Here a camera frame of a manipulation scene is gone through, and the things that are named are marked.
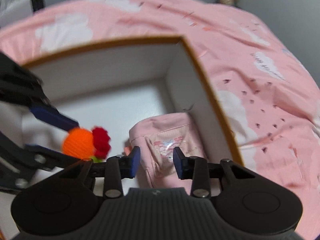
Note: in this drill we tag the small pink backpack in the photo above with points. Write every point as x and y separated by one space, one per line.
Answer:
157 137

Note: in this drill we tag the window with grey frame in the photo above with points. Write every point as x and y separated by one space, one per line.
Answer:
16 10

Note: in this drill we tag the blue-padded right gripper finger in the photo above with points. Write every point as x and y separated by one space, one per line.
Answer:
194 168

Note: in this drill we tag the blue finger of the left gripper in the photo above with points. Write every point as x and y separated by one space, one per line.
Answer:
52 116

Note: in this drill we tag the orange and red knitted toy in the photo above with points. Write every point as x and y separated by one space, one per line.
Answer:
82 143

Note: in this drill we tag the pink cloud-print duvet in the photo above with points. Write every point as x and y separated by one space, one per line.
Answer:
269 99

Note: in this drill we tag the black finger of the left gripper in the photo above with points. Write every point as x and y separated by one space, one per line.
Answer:
49 159

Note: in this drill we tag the orange cardboard storage box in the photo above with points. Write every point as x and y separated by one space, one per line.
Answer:
115 84

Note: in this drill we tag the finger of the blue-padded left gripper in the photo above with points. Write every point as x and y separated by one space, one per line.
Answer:
118 168

